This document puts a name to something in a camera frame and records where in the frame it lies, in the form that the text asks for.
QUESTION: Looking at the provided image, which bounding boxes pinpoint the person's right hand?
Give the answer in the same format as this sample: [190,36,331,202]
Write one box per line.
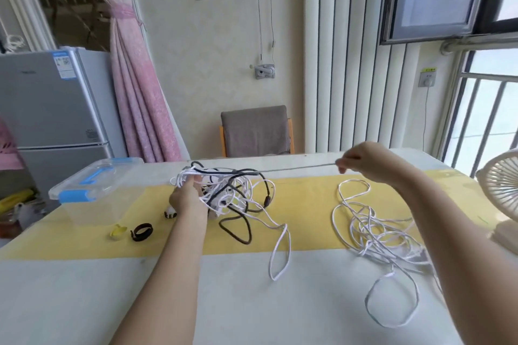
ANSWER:
[335,141,400,185]

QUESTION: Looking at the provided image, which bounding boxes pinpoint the person's left hand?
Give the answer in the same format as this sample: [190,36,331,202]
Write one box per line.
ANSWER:
[169,174,209,219]

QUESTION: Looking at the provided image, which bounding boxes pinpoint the long white cable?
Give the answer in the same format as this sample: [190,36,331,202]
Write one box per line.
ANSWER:
[178,161,444,328]

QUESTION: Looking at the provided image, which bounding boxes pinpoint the person's left forearm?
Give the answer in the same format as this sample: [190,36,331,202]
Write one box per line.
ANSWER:
[108,206,209,345]

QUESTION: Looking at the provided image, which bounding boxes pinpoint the person's right forearm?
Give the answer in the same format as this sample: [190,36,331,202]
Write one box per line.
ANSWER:
[382,155,518,345]

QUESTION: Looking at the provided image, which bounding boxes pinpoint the wooden chair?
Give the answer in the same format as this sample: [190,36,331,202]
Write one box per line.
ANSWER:
[219,118,295,158]

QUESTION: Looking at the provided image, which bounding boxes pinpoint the yellow table runner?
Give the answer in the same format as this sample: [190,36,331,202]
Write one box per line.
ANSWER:
[0,168,518,262]

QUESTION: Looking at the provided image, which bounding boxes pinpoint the grey chair cover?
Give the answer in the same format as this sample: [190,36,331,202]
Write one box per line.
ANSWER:
[220,105,291,158]

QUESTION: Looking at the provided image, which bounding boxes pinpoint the pink curtain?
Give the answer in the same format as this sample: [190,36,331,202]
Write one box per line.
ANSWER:
[82,0,183,164]

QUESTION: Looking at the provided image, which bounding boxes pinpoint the white window railing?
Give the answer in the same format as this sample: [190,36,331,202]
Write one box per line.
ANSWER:
[440,50,518,179]

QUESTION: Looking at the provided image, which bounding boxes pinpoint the silver refrigerator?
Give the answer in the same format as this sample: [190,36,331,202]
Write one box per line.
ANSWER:
[0,46,128,213]

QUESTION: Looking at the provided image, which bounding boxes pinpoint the beige desk fan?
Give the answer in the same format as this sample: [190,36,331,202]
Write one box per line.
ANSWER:
[475,150,518,257]

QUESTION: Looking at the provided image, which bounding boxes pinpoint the white pipe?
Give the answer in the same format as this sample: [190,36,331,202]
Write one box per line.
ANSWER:
[440,37,518,55]

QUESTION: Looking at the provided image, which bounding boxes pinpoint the yellow plastic object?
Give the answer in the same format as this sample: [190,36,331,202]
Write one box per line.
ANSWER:
[0,189,36,213]

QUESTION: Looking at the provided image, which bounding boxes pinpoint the blue white fridge sticker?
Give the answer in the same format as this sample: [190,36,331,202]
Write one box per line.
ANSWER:
[52,50,72,79]

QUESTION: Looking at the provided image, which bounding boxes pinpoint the pink lace cloth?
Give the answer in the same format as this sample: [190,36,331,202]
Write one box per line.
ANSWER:
[0,118,26,171]

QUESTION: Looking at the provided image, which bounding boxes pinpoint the pink curtain tieback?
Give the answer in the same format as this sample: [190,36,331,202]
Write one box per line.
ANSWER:
[108,3,137,21]

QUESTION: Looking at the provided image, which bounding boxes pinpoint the black cable strap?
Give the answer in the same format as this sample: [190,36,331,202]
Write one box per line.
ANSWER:
[130,222,155,243]

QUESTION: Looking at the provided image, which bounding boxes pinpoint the black cable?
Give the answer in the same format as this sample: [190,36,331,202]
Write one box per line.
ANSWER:
[189,161,277,245]

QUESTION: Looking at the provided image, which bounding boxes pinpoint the white power cord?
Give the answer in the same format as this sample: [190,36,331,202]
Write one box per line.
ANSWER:
[422,87,431,152]

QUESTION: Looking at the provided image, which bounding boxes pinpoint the yellow cable strap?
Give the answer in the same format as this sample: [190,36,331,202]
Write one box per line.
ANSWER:
[108,224,128,242]

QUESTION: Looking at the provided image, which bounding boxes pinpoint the clear storage box blue handles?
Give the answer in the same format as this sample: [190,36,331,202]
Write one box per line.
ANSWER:
[48,157,145,227]

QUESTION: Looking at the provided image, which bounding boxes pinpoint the metal wall crank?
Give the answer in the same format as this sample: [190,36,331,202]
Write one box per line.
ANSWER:
[249,61,277,80]

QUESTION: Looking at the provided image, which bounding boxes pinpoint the thin hanging wire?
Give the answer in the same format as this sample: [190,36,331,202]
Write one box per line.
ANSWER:
[254,0,277,65]

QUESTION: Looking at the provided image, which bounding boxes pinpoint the coiled white cord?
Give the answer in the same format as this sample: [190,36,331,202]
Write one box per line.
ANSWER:
[3,34,26,53]

